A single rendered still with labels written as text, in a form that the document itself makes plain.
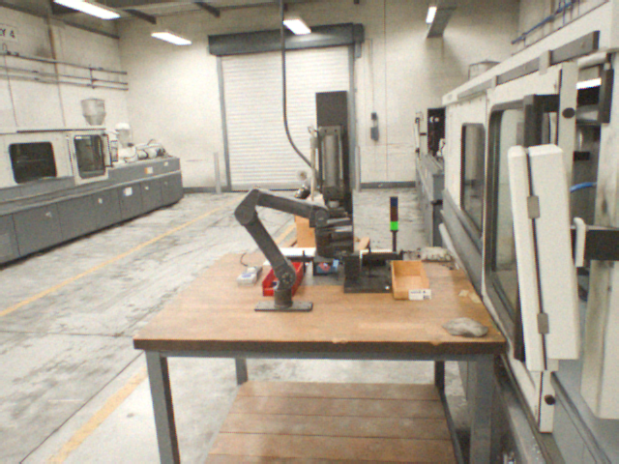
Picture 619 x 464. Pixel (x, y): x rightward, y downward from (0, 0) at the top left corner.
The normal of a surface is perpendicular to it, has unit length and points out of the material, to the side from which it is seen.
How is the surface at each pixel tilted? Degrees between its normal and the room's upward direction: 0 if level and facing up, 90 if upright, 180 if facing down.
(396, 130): 90
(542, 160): 90
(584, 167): 90
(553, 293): 90
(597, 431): 0
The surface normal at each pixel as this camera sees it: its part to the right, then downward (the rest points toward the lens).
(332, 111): -0.12, 0.22
